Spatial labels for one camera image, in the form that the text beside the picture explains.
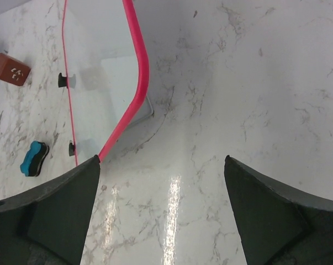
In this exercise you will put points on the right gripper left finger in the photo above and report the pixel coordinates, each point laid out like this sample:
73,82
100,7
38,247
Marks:
48,224

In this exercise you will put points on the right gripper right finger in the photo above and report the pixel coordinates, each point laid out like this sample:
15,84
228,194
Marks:
277,223

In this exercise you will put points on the blue whiteboard eraser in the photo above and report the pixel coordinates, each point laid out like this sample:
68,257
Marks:
34,158

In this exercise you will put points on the pink framed whiteboard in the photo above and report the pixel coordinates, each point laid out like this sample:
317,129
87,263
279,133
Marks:
104,48

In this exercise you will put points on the pink board right black foot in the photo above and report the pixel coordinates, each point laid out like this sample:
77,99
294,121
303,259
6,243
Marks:
71,149

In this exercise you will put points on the pink board black foot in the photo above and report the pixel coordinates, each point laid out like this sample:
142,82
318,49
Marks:
71,149
68,82

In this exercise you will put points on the pink board left black foot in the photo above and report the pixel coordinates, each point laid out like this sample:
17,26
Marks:
68,82

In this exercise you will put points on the red brown cube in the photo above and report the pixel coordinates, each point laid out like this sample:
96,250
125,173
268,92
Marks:
13,71

